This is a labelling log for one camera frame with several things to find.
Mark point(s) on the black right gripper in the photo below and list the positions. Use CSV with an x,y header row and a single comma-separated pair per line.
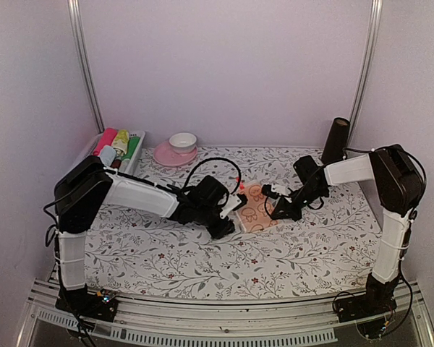
x,y
290,211

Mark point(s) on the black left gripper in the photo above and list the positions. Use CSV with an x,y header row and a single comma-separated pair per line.
x,y
223,231

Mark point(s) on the orange patterned towel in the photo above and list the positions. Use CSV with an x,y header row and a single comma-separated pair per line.
x,y
252,217

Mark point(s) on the light blue towel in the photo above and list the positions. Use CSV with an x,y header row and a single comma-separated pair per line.
x,y
107,155

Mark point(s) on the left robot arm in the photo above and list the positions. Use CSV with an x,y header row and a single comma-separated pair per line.
x,y
82,194

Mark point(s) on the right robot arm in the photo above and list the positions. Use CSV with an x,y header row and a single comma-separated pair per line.
x,y
400,181

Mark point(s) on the dark brown cylinder cup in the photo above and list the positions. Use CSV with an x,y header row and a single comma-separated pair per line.
x,y
336,141

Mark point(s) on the pink plate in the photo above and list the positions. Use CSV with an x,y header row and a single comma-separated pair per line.
x,y
165,155

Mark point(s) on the white bowl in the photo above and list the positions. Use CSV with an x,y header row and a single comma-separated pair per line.
x,y
183,143

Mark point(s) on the white plastic basket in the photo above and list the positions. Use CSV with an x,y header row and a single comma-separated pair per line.
x,y
129,162

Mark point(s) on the green rolled towel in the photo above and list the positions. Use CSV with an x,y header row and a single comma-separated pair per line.
x,y
133,144

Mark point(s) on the brown rolled towel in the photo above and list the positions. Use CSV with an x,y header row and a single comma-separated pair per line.
x,y
116,164

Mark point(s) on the yellow-green rolled towel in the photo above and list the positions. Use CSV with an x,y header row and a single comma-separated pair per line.
x,y
120,142

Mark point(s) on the pink rolled towel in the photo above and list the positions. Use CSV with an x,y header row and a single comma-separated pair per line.
x,y
106,139

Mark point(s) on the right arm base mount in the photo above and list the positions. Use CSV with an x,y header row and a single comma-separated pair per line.
x,y
349,307

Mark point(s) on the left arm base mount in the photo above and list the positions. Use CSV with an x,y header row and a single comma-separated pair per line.
x,y
81,303

